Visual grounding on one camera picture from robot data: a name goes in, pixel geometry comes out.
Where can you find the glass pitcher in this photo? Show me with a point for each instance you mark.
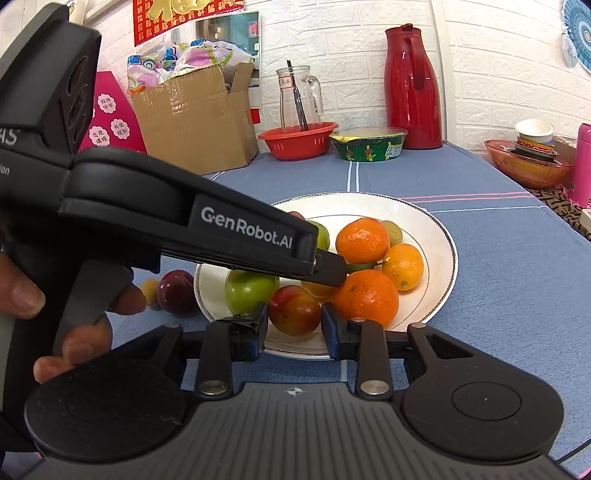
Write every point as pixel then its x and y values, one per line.
pixel 311 95

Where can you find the large orange mandarin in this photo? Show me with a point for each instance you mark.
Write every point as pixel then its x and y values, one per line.
pixel 367 295

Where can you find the white paper cup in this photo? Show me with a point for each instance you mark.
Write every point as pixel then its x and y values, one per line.
pixel 535 130

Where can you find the dark purple plum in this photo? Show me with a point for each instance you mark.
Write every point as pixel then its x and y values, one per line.
pixel 175 293

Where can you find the green foil bowl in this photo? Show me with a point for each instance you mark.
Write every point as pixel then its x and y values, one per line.
pixel 371 144

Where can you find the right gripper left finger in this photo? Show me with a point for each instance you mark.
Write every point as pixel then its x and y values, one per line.
pixel 239 338

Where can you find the green apple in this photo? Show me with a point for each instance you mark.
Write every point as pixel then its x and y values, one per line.
pixel 243 290
pixel 323 240

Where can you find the blue paper fan decoration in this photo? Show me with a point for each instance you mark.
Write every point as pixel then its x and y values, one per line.
pixel 576 34

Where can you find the amber glass bowl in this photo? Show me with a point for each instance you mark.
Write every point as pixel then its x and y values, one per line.
pixel 529 172

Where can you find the pink thermos bottle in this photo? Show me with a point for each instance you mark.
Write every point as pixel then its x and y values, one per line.
pixel 579 189

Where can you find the red wall poster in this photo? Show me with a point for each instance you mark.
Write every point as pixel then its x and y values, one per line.
pixel 154 17

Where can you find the floral cloth in box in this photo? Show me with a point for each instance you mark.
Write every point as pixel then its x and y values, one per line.
pixel 176 59

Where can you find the black stirrer in pitcher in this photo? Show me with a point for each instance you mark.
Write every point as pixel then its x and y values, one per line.
pixel 299 106

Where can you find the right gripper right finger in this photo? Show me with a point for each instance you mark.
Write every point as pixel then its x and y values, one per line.
pixel 365 343

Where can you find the pink tote bag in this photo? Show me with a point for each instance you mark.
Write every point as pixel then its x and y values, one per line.
pixel 113 123

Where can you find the brown cardboard box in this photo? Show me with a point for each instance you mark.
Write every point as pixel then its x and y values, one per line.
pixel 199 123

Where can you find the red-orange small plum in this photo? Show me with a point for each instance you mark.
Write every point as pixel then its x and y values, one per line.
pixel 293 311

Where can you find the red-yellow small plum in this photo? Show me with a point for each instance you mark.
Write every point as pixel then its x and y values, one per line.
pixel 298 215

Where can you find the yellow-orange small fruit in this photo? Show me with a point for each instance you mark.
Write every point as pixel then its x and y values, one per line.
pixel 320 292

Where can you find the red thermos jug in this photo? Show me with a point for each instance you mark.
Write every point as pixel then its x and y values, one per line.
pixel 411 89

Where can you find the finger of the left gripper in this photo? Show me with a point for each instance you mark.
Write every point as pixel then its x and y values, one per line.
pixel 328 269

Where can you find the white round plate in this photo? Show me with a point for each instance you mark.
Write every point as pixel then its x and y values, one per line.
pixel 336 210

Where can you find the small orange kumquat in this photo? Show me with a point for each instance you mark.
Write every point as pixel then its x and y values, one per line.
pixel 403 264

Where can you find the small tan longan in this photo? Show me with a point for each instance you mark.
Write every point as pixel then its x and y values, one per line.
pixel 149 289

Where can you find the red plastic basket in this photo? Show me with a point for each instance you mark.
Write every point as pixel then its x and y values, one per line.
pixel 300 145

